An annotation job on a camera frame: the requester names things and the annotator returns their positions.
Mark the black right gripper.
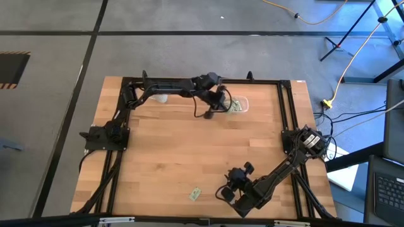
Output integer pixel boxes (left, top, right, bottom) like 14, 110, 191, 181
220, 161, 256, 203

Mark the clear plastic bin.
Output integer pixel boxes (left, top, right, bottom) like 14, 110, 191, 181
222, 95, 250, 115

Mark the white plastic bowl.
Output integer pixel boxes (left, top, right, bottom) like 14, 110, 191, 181
150, 93, 169, 104

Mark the white box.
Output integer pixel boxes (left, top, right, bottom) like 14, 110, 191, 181
324, 143, 360, 192

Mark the dark desk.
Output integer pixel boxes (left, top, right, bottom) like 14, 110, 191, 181
324, 141, 404, 227

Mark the desk with black legs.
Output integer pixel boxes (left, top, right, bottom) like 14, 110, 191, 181
320, 0, 404, 84

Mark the black keyboard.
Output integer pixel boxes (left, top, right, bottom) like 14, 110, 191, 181
374, 172, 404, 225

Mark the grey side table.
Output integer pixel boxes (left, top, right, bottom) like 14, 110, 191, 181
383, 78, 404, 165

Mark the black hazard-striped floor hatch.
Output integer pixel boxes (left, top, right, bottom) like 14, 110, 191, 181
0, 51, 32, 90

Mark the blue object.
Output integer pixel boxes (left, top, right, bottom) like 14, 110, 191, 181
0, 137, 25, 151

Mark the black aluminium table frame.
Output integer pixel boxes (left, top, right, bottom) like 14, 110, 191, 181
71, 77, 340, 221

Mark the yellow extension cable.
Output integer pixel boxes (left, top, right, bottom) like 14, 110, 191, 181
321, 0, 404, 110
261, 0, 349, 26

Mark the black rail with silver brackets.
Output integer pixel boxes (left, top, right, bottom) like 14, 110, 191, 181
0, 212, 404, 227

